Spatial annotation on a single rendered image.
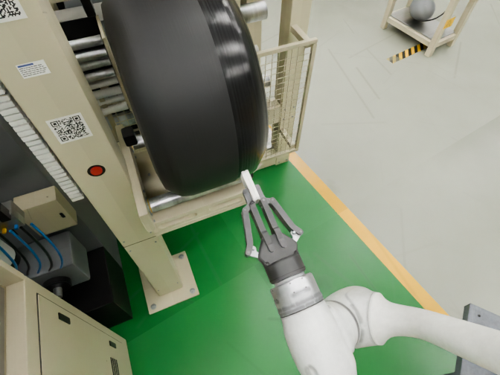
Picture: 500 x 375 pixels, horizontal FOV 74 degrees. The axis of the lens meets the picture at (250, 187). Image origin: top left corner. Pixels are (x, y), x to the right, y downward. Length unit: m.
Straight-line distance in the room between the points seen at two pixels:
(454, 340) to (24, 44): 0.89
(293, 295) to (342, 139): 1.98
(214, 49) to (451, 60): 3.07
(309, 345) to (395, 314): 0.20
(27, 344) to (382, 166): 2.12
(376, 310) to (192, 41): 0.64
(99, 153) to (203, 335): 1.15
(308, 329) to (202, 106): 0.47
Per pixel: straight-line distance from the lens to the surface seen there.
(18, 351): 1.04
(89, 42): 1.23
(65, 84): 0.82
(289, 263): 0.64
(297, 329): 0.64
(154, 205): 1.05
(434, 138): 2.79
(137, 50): 0.72
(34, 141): 0.93
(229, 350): 1.80
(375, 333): 0.74
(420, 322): 0.71
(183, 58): 0.71
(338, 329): 0.66
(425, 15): 3.67
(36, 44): 0.77
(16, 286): 1.11
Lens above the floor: 1.77
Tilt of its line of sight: 55 degrees down
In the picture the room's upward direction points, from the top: straight up
